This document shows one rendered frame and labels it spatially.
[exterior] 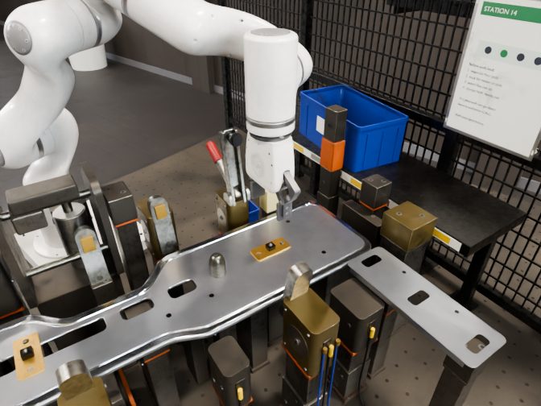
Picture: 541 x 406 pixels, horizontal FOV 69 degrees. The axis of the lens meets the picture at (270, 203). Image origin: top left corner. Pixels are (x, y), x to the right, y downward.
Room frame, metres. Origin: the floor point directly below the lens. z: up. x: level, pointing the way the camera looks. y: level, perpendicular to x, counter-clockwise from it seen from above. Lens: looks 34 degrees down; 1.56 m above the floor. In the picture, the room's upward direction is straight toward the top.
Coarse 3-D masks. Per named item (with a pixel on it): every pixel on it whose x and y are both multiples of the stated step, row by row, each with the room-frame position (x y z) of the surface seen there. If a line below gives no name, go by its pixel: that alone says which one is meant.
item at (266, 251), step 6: (276, 240) 0.67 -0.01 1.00; (282, 240) 0.67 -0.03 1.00; (258, 246) 0.65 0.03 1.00; (264, 246) 0.65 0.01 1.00; (270, 246) 0.64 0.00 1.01; (276, 246) 0.65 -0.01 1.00; (282, 246) 0.65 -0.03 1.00; (288, 246) 0.65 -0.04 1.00; (252, 252) 0.63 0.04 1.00; (258, 252) 0.63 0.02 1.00; (264, 252) 0.63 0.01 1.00; (270, 252) 0.63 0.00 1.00; (276, 252) 0.63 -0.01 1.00; (258, 258) 0.61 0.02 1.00; (264, 258) 0.61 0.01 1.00
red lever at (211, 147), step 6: (210, 144) 0.85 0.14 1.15; (210, 150) 0.84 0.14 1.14; (216, 150) 0.84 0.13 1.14; (216, 156) 0.83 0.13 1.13; (216, 162) 0.82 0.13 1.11; (222, 162) 0.82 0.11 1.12; (222, 168) 0.80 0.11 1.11; (222, 174) 0.80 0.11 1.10; (234, 186) 0.77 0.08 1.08; (234, 192) 0.76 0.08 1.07; (240, 192) 0.77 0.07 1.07
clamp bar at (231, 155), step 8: (232, 128) 0.79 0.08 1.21; (224, 136) 0.76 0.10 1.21; (232, 136) 0.75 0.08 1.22; (240, 136) 0.75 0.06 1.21; (224, 144) 0.76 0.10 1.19; (232, 144) 0.74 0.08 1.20; (240, 144) 0.75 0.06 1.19; (224, 152) 0.76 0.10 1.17; (232, 152) 0.77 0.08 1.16; (240, 152) 0.77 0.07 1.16; (224, 160) 0.76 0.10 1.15; (232, 160) 0.77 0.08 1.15; (240, 160) 0.77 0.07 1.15; (224, 168) 0.77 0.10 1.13; (232, 168) 0.77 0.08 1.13; (240, 168) 0.77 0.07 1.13; (232, 176) 0.76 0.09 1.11; (240, 176) 0.76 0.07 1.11; (232, 184) 0.75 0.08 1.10; (240, 184) 0.77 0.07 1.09; (232, 192) 0.74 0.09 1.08
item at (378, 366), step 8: (384, 312) 0.53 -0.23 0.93; (392, 312) 0.54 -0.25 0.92; (384, 320) 0.53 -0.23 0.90; (392, 320) 0.55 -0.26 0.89; (384, 328) 0.54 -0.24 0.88; (392, 328) 0.55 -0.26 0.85; (384, 336) 0.54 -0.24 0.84; (376, 344) 0.54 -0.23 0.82; (384, 344) 0.55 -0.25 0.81; (376, 352) 0.53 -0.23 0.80; (384, 352) 0.55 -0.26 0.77; (376, 360) 0.54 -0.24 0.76; (384, 360) 0.55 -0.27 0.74; (376, 368) 0.54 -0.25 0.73; (384, 368) 0.55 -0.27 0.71; (368, 376) 0.53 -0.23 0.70
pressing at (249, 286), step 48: (240, 240) 0.67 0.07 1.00; (288, 240) 0.67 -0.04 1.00; (336, 240) 0.67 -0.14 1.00; (144, 288) 0.53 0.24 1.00; (240, 288) 0.53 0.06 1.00; (0, 336) 0.42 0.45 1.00; (48, 336) 0.42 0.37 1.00; (96, 336) 0.42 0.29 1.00; (144, 336) 0.42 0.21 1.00; (192, 336) 0.43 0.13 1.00; (0, 384) 0.34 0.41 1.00; (48, 384) 0.34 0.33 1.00
